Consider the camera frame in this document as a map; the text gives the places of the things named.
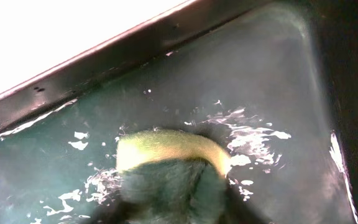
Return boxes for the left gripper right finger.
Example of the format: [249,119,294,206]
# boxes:
[222,186,273,224]

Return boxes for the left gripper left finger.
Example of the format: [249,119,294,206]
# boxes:
[82,199,129,224]

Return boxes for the green yellow sponge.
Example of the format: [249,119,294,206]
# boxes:
[116,130,231,224]

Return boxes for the black water tray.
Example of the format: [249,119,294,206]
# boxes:
[0,1,358,223]

